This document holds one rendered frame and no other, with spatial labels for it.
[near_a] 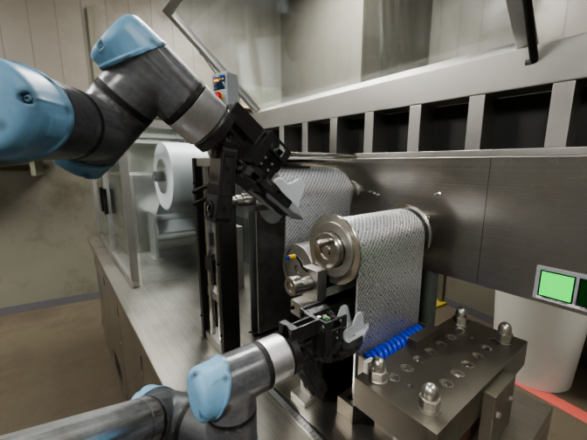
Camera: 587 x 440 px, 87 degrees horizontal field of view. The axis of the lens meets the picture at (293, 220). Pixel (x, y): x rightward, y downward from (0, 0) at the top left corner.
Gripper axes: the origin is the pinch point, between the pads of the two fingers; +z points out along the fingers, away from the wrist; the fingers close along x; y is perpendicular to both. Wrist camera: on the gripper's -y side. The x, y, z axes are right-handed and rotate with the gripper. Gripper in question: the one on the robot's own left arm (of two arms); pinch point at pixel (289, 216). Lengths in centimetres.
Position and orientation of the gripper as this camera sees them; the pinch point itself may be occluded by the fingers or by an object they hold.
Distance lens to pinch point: 55.6
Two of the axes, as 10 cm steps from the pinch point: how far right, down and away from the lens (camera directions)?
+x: -6.0, -1.6, 7.9
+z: 6.1, 5.5, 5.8
